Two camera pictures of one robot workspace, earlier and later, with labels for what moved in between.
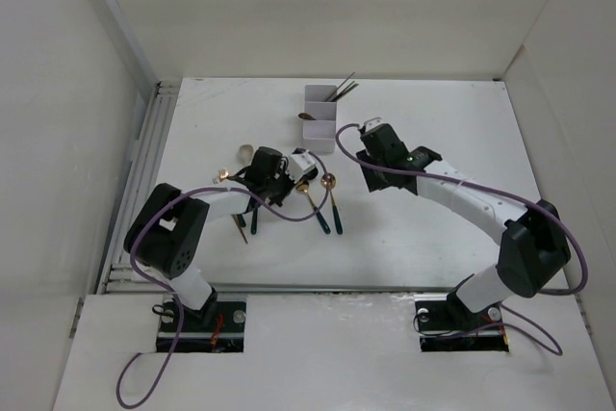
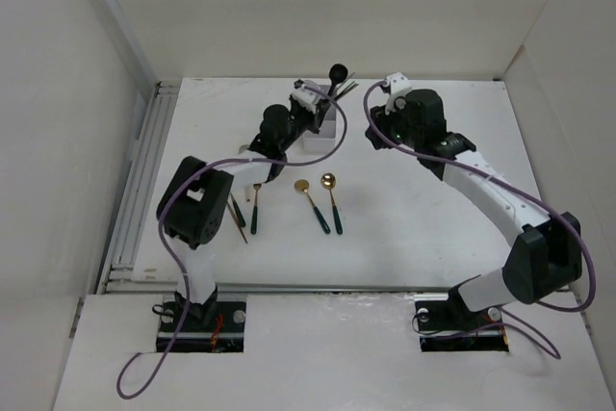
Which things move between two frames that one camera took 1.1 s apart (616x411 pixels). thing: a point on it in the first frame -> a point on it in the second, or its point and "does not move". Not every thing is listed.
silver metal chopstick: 344,89 does not move
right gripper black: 372,182 -> 384,119
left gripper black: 289,185 -> 314,118
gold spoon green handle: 303,186 does not move
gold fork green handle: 254,220 does not move
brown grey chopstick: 347,91 does not move
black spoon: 311,174 -> 337,73
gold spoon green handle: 328,182 does not move
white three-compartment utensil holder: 320,135 does not move
